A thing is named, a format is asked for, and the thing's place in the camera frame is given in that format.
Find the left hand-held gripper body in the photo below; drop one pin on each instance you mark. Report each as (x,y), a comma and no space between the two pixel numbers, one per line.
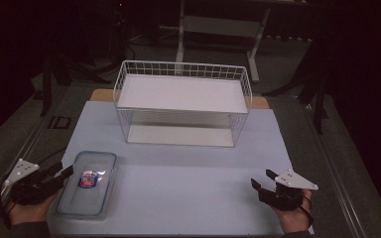
(26,191)

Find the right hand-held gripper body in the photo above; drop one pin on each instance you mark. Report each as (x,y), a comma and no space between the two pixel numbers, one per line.
(284,197)

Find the clear plastic container blue rim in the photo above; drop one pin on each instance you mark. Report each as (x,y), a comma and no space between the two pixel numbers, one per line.
(82,201)

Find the person's left hand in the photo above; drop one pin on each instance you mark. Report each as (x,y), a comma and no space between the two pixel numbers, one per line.
(29,213)

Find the person's right hand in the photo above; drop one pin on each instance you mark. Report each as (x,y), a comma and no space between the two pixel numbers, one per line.
(294,219)

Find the small colourful packet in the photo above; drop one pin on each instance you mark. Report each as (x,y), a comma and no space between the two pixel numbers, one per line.
(88,179)

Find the black floor plate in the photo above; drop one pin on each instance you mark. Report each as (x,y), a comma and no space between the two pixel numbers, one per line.
(59,122)

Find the light blue table mat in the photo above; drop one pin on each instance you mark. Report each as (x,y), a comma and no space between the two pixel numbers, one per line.
(185,185)

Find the black metal stand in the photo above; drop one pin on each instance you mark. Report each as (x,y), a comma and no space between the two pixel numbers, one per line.
(319,99)
(46,89)

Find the white metal desk frame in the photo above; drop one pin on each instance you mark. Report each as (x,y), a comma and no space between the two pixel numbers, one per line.
(218,26)

